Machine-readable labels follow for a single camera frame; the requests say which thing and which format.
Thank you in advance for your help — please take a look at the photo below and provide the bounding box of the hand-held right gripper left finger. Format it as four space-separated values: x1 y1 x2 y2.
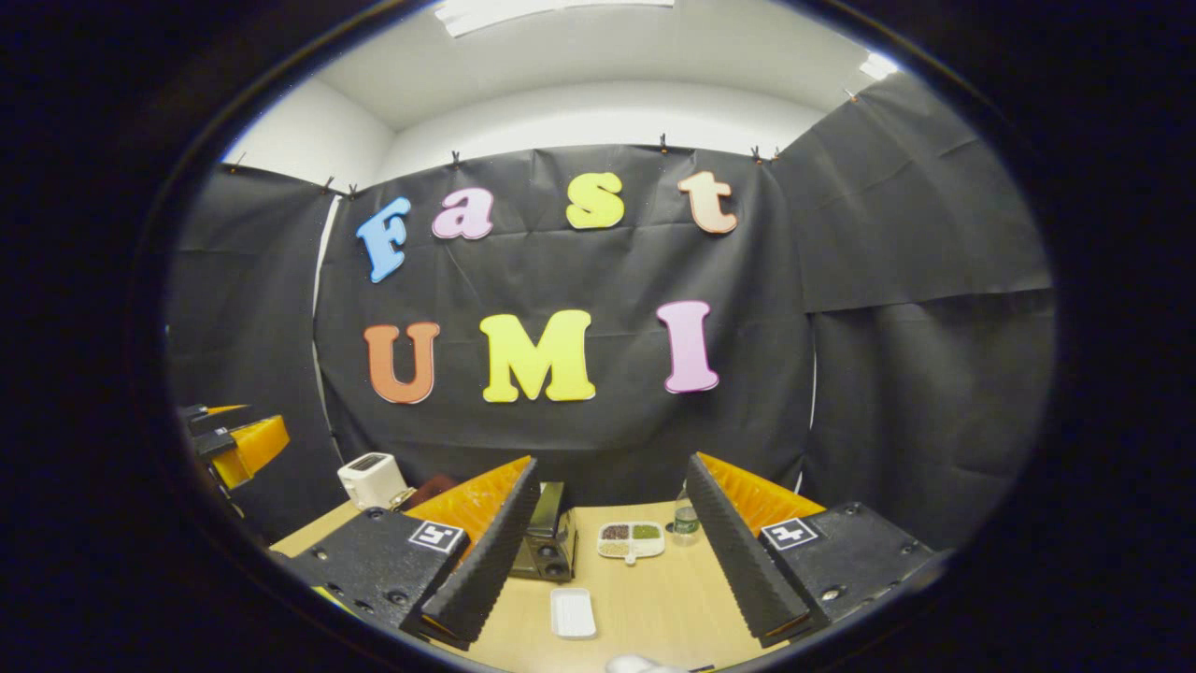
280 455 541 651

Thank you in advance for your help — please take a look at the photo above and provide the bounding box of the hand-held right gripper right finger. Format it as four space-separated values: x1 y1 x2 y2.
685 452 949 648

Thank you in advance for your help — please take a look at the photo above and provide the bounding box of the black electric oven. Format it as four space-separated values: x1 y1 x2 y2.
397 472 578 583

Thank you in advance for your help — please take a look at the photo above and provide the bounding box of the black backdrop cloth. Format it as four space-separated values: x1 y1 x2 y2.
166 73 1057 552

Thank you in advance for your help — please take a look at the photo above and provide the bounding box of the small white rectangular tray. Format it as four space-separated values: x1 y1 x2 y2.
549 587 597 640

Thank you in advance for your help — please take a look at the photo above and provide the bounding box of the white divided plate of grains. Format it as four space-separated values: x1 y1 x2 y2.
598 521 666 566

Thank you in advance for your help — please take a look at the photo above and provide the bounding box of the white toaster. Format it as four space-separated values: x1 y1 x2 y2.
337 452 409 511

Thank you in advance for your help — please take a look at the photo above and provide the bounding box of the clear plastic bottle green label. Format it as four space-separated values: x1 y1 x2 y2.
673 481 702 546

